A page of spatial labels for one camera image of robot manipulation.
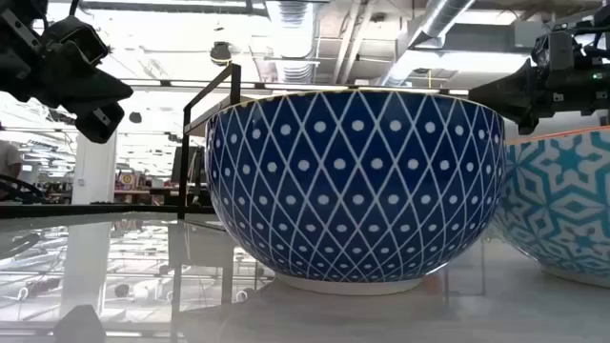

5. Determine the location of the person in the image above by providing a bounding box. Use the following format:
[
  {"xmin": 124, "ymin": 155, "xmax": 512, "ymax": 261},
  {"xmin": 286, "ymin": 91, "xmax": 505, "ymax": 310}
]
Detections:
[{"xmin": 0, "ymin": 140, "xmax": 24, "ymax": 201}]

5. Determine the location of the black ceiling dome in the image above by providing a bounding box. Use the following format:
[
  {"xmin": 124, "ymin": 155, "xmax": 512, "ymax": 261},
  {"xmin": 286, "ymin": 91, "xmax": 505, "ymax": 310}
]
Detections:
[{"xmin": 210, "ymin": 41, "xmax": 234, "ymax": 67}]

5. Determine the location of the white pillar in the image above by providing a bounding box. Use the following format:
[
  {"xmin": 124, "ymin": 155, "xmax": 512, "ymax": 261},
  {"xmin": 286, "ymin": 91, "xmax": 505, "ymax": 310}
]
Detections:
[{"xmin": 71, "ymin": 128, "xmax": 118, "ymax": 206}]

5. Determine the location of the silver ceiling duct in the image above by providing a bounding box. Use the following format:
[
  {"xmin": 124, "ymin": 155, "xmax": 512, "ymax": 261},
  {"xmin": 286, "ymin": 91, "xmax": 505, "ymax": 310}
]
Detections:
[{"xmin": 380, "ymin": 0, "xmax": 478, "ymax": 87}]

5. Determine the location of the blue diamond pattern bowl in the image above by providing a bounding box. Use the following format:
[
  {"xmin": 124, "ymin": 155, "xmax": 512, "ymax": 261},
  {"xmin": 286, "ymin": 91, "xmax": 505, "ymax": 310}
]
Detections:
[{"xmin": 204, "ymin": 89, "xmax": 507, "ymax": 296}]

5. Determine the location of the black metal table frame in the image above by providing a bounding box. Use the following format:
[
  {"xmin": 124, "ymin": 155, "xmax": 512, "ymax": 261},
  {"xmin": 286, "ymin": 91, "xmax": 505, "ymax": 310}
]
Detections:
[{"xmin": 0, "ymin": 203, "xmax": 215, "ymax": 220}]

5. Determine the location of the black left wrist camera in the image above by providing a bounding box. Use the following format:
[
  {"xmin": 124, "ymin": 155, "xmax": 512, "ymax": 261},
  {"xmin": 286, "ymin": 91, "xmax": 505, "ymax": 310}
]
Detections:
[{"xmin": 40, "ymin": 15, "xmax": 110, "ymax": 68}]

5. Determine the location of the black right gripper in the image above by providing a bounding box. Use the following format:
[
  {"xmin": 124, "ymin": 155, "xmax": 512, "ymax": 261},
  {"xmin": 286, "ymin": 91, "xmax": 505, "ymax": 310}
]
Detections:
[{"xmin": 469, "ymin": 18, "xmax": 610, "ymax": 136}]

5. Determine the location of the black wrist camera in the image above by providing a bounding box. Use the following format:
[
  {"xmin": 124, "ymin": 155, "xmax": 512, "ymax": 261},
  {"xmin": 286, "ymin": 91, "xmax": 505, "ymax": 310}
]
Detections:
[
  {"xmin": 530, "ymin": 30, "xmax": 577, "ymax": 72},
  {"xmin": 40, "ymin": 15, "xmax": 110, "ymax": 68}
]

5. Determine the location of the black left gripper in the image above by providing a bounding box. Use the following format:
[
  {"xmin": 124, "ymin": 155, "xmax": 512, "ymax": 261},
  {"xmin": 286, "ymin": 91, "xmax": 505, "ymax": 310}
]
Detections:
[{"xmin": 0, "ymin": 0, "xmax": 134, "ymax": 144}]

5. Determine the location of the teal star pattern bowl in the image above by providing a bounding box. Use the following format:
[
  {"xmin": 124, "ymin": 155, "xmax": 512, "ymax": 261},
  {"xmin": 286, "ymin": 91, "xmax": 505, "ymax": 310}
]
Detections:
[{"xmin": 493, "ymin": 125, "xmax": 610, "ymax": 290}]

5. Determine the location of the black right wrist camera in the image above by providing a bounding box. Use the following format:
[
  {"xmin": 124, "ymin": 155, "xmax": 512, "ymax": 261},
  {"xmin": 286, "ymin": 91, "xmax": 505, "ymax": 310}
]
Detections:
[{"xmin": 530, "ymin": 30, "xmax": 577, "ymax": 72}]

